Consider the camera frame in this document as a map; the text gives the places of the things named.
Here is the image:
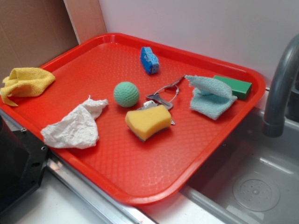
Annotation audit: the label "yellow cloth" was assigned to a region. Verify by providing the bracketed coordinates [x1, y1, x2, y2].
[0, 67, 56, 106]

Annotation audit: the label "light blue cloth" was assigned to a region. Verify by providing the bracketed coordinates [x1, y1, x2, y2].
[185, 75, 238, 120]

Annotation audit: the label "red plastic tray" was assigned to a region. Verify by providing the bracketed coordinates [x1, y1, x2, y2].
[0, 34, 265, 205]

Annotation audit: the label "yellow sponge with grey pad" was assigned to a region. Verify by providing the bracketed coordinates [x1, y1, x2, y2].
[125, 105, 172, 141]

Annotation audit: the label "green dimpled ball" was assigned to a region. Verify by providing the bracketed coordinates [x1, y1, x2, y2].
[114, 82, 140, 108]

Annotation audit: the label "blue sponge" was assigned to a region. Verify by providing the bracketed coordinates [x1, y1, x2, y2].
[140, 47, 160, 75]

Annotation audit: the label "white crumpled paper towel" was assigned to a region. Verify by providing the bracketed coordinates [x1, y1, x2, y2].
[41, 98, 108, 149]

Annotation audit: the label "green rectangular block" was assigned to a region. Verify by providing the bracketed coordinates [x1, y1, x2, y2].
[214, 76, 252, 100]

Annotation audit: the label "grey faucet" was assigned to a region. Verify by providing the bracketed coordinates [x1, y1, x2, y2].
[262, 35, 299, 138]

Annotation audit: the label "grey sink basin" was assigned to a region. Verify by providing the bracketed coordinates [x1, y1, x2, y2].
[181, 109, 299, 224]

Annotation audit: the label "brown cardboard panel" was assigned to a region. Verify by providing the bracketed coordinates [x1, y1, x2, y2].
[0, 0, 107, 79]

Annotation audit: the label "silver keys on ring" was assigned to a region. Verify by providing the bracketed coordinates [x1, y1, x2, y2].
[138, 75, 185, 111]

